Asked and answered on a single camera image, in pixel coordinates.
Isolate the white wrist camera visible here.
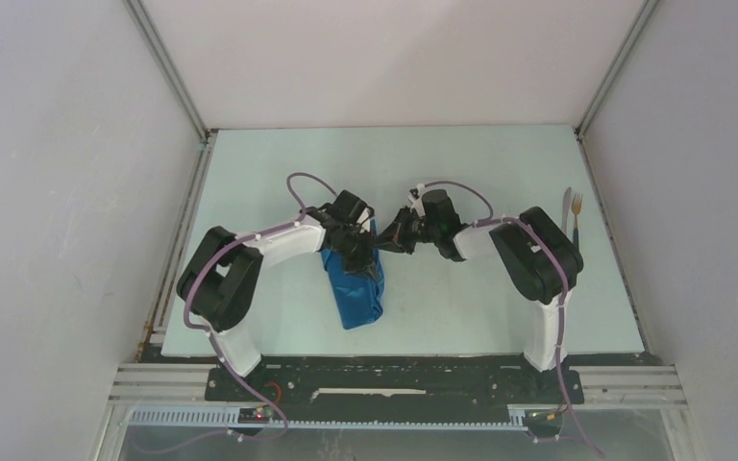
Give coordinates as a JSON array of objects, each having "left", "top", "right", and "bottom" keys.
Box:
[
  {"left": 407, "top": 183, "right": 426, "bottom": 217},
  {"left": 357, "top": 209, "right": 373, "bottom": 233}
]

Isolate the blue cloth napkin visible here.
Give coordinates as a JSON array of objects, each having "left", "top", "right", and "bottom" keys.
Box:
[{"left": 320, "top": 248, "right": 385, "bottom": 330}]

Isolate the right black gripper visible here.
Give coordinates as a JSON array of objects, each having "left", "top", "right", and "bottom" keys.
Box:
[{"left": 373, "top": 204, "right": 441, "bottom": 254}]

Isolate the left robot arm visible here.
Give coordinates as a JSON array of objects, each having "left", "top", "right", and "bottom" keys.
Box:
[{"left": 177, "top": 190, "right": 384, "bottom": 400}]

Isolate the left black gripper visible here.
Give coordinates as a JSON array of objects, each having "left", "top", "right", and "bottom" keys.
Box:
[{"left": 331, "top": 229, "right": 380, "bottom": 283}]

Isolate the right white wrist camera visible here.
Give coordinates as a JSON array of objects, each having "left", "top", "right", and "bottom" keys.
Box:
[{"left": 407, "top": 183, "right": 426, "bottom": 217}]

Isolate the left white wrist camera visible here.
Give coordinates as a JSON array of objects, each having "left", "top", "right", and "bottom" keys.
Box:
[{"left": 357, "top": 209, "right": 373, "bottom": 233}]

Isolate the aluminium frame post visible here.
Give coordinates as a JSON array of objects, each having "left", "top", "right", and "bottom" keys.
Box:
[
  {"left": 575, "top": 0, "right": 663, "bottom": 142},
  {"left": 123, "top": 0, "right": 212, "bottom": 346}
]

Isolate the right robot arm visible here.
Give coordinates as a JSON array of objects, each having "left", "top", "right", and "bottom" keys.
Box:
[{"left": 375, "top": 187, "right": 584, "bottom": 401}]

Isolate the white cable duct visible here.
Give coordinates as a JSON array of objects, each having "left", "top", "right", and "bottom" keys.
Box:
[{"left": 127, "top": 405, "right": 526, "bottom": 431}]

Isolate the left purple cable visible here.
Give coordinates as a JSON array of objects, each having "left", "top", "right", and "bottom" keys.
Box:
[{"left": 181, "top": 172, "right": 338, "bottom": 440}]

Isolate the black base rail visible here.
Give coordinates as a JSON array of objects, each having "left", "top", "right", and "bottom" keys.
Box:
[{"left": 205, "top": 354, "right": 584, "bottom": 423}]

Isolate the left aluminium frame post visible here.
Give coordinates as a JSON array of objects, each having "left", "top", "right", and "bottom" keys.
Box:
[{"left": 123, "top": 0, "right": 212, "bottom": 346}]

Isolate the silver knife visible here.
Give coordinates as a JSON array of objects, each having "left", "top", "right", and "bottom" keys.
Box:
[{"left": 561, "top": 187, "right": 573, "bottom": 234}]

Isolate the gold fork dark handle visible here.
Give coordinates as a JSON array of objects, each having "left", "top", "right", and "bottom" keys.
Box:
[{"left": 571, "top": 193, "right": 583, "bottom": 249}]

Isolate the right aluminium frame post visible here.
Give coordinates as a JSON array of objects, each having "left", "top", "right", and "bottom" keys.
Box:
[{"left": 575, "top": 0, "right": 663, "bottom": 142}]

